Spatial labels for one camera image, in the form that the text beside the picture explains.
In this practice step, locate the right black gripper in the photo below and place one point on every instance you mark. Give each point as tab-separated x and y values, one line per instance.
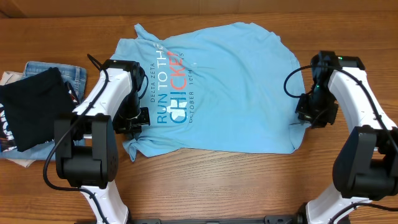
320	121

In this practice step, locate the folded blue jeans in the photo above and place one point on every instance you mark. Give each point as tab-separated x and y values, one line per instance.
73	74

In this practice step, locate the folded black garment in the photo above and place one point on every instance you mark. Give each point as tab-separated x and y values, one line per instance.
32	105

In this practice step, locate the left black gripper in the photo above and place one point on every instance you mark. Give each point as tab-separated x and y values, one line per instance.
123	128

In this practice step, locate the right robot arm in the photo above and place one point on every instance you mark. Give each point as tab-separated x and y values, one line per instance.
365	170

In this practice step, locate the folded beige garment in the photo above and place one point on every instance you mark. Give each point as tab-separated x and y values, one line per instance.
7	78

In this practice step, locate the light blue printed t-shirt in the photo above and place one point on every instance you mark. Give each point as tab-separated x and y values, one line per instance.
227	88

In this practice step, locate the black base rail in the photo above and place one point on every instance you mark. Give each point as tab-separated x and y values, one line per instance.
268	219

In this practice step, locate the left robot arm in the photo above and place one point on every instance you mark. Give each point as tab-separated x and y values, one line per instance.
86	152

